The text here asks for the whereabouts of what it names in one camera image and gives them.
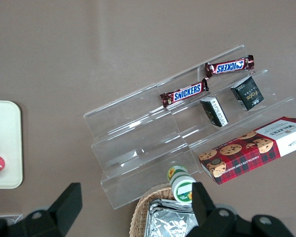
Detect black box with gold print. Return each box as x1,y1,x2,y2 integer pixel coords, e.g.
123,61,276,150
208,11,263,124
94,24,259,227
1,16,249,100
230,76,265,111

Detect Snickers chocolate bar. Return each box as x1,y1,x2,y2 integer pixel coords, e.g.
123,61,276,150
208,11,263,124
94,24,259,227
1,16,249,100
159,78,210,108
204,54,255,79

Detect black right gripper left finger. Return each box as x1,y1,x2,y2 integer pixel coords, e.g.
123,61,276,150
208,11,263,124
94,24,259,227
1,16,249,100
24,182,83,237

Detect black box with white side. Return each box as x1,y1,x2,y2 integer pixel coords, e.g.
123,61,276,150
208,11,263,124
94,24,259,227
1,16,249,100
200,96,229,128

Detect red tartan Walkers cookie box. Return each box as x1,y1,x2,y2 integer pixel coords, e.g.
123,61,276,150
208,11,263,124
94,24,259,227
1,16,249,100
198,116,296,186

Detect wicker basket holding foil trays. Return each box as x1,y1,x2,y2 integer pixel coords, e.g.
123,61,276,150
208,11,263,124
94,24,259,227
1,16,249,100
130,186,200,237

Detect cream plastic serving tray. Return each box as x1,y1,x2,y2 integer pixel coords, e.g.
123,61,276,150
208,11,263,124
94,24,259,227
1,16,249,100
0,100,23,190

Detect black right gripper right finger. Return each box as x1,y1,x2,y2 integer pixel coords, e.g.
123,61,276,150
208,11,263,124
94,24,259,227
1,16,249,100
187,181,240,237

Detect clear acrylic stepped display stand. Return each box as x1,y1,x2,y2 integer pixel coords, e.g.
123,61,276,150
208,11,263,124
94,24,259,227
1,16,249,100
83,83,200,210
156,44,296,173

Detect white green-label yogurt bottle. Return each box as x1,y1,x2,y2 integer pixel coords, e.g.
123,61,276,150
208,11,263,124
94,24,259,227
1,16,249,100
166,164,197,205

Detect stack of silver foil trays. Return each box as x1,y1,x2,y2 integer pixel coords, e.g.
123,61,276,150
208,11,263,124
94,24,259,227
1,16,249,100
144,198,200,237

